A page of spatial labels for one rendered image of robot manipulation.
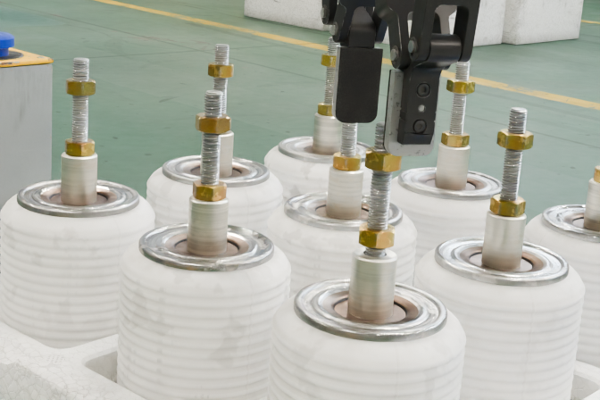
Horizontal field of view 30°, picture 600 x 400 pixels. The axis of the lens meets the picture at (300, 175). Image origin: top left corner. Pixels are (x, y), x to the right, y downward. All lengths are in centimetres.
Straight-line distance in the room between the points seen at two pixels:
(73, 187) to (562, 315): 30
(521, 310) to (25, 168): 41
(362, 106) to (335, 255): 14
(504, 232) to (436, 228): 14
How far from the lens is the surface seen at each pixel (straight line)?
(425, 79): 48
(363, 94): 56
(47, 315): 69
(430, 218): 76
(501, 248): 63
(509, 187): 63
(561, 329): 63
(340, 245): 67
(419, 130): 49
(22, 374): 66
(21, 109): 85
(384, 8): 49
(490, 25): 357
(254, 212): 76
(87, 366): 67
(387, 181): 53
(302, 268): 68
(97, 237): 67
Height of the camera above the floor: 45
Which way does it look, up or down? 15 degrees down
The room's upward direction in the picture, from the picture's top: 4 degrees clockwise
